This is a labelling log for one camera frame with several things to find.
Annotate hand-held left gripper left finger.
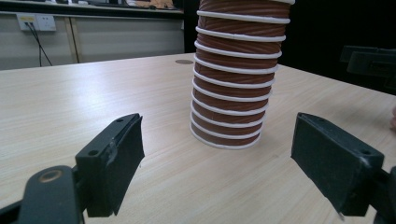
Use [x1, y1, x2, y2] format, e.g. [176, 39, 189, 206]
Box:
[75, 113, 146, 218]

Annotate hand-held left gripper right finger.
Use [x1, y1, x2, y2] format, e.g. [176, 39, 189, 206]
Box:
[290, 112, 385, 217]

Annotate stack of brown cups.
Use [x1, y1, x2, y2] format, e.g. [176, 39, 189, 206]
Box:
[189, 0, 296, 151]

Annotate white cabinet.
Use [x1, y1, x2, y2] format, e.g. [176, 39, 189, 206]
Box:
[0, 0, 185, 71]

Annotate tan cardboard piece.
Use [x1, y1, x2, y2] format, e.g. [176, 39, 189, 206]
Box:
[134, 0, 176, 9]

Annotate thin black power cable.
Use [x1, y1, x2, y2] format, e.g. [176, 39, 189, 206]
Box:
[26, 21, 53, 68]

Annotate white wall socket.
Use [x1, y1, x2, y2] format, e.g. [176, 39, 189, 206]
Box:
[16, 13, 57, 32]

